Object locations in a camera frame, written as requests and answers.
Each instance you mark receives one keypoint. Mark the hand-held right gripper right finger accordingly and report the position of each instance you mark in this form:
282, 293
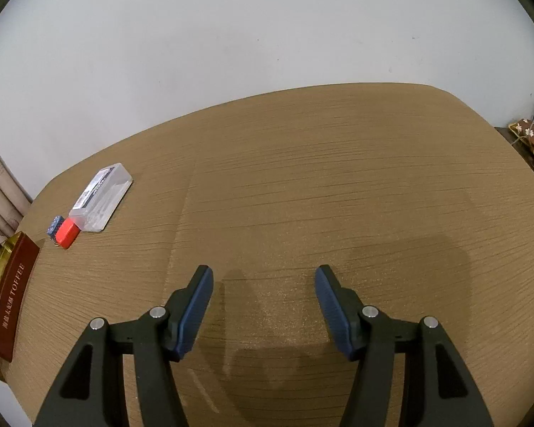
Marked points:
333, 307

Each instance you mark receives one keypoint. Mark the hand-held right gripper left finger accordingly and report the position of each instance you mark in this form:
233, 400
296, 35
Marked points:
196, 307

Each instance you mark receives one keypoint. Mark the red tin box gold interior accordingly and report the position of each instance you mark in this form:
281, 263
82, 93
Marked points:
13, 293

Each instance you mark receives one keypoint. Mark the clear plastic box with label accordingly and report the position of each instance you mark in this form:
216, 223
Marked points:
100, 198

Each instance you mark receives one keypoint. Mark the red square plastic box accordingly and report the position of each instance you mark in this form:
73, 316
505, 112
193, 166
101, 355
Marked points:
68, 233

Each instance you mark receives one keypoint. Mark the small blue patterned tin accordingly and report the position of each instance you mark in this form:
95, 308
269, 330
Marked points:
54, 226

